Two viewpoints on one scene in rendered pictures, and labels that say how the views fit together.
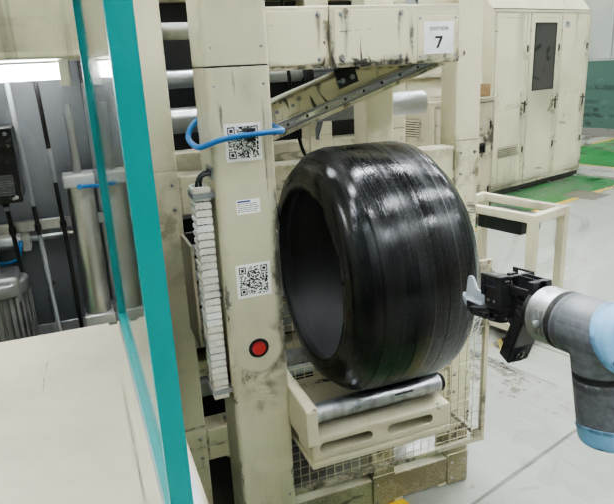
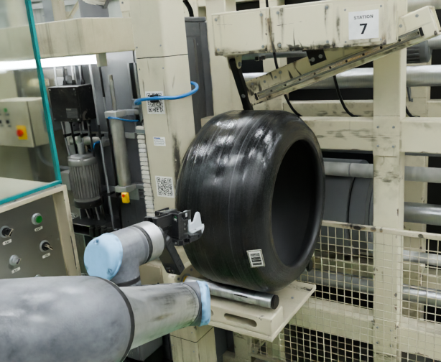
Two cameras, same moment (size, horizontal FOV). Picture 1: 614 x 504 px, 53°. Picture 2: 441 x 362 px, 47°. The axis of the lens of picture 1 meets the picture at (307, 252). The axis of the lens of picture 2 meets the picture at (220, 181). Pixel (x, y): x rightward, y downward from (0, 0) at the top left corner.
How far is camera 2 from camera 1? 1.40 m
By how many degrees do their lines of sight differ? 51
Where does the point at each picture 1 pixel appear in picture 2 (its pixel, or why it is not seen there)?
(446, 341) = (228, 262)
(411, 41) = (337, 29)
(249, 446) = not seen: hidden behind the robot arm
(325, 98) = (299, 72)
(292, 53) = (244, 42)
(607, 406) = not seen: hidden behind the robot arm
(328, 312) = (276, 232)
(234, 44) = (147, 45)
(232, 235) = (152, 156)
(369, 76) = (336, 55)
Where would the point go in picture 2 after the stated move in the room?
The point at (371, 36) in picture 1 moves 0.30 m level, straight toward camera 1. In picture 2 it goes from (302, 27) to (222, 33)
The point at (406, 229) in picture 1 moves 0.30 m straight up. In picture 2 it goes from (201, 173) to (191, 65)
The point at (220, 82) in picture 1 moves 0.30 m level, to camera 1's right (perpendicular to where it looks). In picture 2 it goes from (142, 67) to (195, 65)
